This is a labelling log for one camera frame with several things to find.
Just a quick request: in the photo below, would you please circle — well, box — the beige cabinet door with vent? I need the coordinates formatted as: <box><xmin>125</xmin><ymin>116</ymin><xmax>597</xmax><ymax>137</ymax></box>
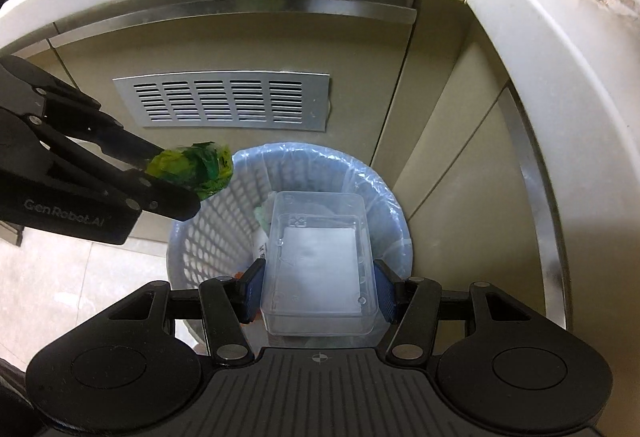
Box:
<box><xmin>50</xmin><ymin>0</ymin><xmax>417</xmax><ymax>268</ymax></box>

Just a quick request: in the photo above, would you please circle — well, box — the clear plastic box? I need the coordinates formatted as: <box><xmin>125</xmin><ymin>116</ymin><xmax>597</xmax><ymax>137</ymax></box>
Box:
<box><xmin>259</xmin><ymin>190</ymin><xmax>381</xmax><ymax>336</ymax></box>

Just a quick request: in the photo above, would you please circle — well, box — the plastic mesh wastebasket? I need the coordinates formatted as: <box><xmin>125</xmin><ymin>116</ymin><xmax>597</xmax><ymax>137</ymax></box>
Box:
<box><xmin>167</xmin><ymin>142</ymin><xmax>414</xmax><ymax>353</ymax></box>

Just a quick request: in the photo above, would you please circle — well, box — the narrow beige cabinet panel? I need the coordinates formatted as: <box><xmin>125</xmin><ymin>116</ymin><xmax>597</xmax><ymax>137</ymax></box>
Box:
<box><xmin>372</xmin><ymin>0</ymin><xmax>506</xmax><ymax>223</ymax></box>

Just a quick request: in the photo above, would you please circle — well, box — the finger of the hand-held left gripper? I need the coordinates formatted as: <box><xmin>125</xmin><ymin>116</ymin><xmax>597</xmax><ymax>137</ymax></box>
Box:
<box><xmin>0</xmin><ymin>54</ymin><xmax>168</xmax><ymax>168</ymax></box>
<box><xmin>30</xmin><ymin>117</ymin><xmax>201</xmax><ymax>222</ymax></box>

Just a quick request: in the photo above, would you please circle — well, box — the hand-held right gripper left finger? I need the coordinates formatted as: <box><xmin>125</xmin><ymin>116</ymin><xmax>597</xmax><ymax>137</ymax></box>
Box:
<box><xmin>107</xmin><ymin>258</ymin><xmax>267</xmax><ymax>365</ymax></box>

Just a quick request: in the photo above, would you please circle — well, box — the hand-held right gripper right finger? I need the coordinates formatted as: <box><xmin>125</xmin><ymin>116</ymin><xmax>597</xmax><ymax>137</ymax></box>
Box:
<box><xmin>374</xmin><ymin>259</ymin><xmax>538</xmax><ymax>364</ymax></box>

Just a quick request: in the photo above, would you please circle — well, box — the green foil wrapper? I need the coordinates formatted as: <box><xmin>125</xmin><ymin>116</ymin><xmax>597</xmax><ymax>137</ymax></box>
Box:
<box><xmin>147</xmin><ymin>142</ymin><xmax>235</xmax><ymax>202</ymax></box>

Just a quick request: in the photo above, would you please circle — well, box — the metal cabinet vent grille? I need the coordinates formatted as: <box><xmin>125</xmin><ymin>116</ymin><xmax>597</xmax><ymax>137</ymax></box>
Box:
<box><xmin>112</xmin><ymin>71</ymin><xmax>331</xmax><ymax>133</ymax></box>

